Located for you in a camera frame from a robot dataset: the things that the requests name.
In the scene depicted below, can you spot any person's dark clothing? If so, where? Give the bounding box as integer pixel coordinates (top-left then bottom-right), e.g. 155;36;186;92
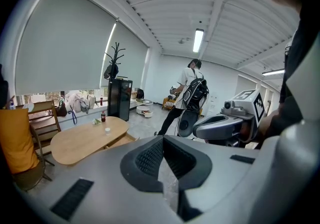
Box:
278;5;320;128

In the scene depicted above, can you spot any dark folding chair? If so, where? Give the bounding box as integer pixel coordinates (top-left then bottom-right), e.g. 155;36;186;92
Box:
11;122;55;192

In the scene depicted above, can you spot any yellow armchair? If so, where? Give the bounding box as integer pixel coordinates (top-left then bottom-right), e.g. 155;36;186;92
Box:
161;94;179;111

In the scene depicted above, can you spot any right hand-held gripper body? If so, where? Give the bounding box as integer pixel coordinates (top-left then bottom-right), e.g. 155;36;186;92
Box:
204;89;266;149

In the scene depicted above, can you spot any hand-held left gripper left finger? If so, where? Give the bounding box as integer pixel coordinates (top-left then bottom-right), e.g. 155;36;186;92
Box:
13;135;185;224

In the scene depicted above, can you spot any oval wooden table top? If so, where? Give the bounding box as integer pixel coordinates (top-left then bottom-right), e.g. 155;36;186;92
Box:
50;116;130;166

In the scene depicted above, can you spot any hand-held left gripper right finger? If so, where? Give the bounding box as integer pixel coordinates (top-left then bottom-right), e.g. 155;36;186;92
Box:
162;134;282;224

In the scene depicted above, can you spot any black hat on rack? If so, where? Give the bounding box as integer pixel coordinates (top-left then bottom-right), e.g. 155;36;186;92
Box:
103;63;119;80

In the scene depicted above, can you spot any orange cushion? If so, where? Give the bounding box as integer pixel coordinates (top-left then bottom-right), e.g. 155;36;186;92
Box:
0;108;40;175

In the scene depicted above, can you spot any narrow grey roller blind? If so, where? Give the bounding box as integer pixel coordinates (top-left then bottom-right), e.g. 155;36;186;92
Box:
99;21;150;89

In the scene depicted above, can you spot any brown handbag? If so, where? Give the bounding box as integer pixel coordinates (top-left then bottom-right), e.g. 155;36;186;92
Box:
55;102;68;118

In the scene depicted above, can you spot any person's right hand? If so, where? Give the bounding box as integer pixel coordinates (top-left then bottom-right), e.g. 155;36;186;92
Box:
239;118;259;143

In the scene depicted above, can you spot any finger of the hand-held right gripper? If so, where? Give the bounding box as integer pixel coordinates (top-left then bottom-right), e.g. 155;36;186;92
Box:
178;109;201;139
192;114;245;144

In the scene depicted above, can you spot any white fabric bag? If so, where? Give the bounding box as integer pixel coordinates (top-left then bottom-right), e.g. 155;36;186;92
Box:
65;92;91;114

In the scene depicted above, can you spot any person's right forearm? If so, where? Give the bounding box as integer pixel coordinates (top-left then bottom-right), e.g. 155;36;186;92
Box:
258;95;305;142

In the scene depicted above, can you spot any large grey roller blind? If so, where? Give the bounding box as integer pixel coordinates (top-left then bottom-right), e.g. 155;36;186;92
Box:
14;0;117;96

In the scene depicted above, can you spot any long ceiling light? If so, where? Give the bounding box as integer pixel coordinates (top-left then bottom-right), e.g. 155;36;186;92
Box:
261;68;286;77
192;28;205;54

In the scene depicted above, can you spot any black mini fridge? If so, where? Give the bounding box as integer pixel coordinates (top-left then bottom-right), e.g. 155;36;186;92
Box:
107;78;134;122

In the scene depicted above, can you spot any wooden table drawer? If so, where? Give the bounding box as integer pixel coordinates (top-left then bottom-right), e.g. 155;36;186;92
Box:
103;133;140;150

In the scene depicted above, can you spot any white round coffee table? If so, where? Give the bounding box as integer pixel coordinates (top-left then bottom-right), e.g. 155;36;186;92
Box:
135;99;154;119

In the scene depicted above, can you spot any black coat rack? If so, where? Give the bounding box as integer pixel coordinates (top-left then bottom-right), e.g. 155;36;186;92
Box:
103;41;126;81

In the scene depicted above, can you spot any blue strap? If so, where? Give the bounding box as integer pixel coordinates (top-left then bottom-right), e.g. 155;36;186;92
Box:
69;104;77;126

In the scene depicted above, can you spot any wooden chair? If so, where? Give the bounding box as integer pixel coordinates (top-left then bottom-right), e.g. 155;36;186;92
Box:
26;99;62;150

